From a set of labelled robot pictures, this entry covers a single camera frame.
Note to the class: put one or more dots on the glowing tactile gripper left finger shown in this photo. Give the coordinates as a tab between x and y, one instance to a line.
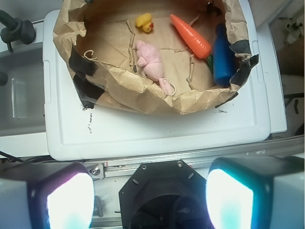
46	196

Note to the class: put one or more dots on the brown crumpled paper bag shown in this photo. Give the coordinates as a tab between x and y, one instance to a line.
97	40

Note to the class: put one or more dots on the yellow rubber duck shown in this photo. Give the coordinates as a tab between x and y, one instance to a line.
145	22

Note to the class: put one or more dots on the black clamp knob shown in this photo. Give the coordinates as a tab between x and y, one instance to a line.
16	30

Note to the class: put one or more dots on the aluminium extrusion rail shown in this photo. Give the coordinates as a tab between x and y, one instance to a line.
199	158

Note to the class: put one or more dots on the clear plastic container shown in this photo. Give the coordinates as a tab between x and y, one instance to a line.
22	91

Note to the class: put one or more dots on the white plastic bin lid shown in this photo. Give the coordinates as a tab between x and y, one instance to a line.
76	133

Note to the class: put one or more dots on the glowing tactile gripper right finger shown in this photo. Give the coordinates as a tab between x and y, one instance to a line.
264	192

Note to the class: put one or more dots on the orange plastic carrot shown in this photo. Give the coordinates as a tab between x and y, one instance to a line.
197	43

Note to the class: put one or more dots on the pink plush mouse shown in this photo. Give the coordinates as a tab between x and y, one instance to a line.
150	61

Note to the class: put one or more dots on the black octagonal mount plate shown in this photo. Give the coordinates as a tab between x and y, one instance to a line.
164	195

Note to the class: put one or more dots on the blue plastic bottle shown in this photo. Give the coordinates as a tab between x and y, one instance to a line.
223	58

